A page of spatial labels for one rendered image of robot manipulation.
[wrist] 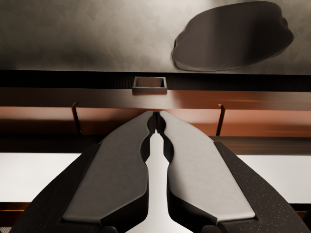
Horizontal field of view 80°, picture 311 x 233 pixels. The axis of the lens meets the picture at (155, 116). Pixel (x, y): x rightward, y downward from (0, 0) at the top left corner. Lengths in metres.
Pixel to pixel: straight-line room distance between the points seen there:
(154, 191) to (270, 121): 0.17
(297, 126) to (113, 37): 0.30
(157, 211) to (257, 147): 0.17
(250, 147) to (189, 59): 0.17
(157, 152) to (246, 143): 0.12
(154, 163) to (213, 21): 0.23
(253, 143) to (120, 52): 0.26
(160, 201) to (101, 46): 0.27
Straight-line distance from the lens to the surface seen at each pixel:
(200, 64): 0.34
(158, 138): 0.21
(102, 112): 0.24
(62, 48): 0.38
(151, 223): 0.33
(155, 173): 0.24
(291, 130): 0.30
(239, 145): 0.26
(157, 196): 0.28
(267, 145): 0.28
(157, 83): 0.31
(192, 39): 0.33
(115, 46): 0.36
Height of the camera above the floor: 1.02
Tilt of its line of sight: 60 degrees down
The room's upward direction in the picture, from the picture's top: 179 degrees clockwise
